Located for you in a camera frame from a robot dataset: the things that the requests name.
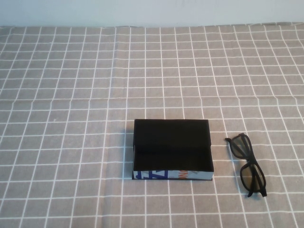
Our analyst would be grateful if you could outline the black frame glasses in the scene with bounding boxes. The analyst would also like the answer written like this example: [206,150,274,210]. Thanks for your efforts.
[225,133,268,199]

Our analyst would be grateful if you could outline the black glasses case printed side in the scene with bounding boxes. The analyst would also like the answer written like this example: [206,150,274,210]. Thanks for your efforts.
[131,118,216,183]

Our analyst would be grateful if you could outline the grey white checked tablecloth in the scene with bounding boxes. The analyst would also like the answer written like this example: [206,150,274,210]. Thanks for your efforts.
[0,22,304,228]

